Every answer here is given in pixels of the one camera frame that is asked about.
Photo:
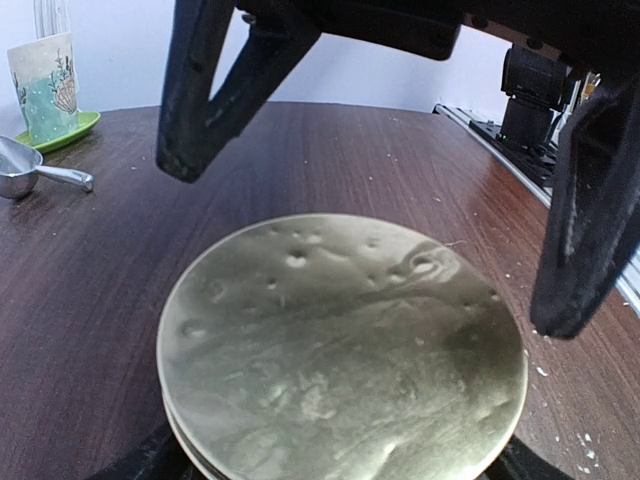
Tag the right aluminium frame post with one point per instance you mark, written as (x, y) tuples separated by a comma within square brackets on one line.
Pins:
[(51, 17)]

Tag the patterned ceramic mug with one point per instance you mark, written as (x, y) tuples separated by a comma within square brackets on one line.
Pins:
[(44, 79)]

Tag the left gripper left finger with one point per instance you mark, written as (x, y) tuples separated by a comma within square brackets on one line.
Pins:
[(159, 456)]

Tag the green saucer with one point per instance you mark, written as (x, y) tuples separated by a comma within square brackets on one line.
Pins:
[(61, 138)]

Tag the metal scoop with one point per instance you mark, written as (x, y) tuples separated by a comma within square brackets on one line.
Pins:
[(22, 166)]

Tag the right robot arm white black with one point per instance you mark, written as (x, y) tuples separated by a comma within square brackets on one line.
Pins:
[(226, 58)]

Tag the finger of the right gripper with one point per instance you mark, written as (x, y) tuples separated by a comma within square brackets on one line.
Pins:
[(195, 123), (593, 224)]

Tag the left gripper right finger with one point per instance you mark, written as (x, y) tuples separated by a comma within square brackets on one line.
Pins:
[(518, 462)]

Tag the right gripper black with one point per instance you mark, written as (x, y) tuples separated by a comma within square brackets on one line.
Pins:
[(599, 36)]

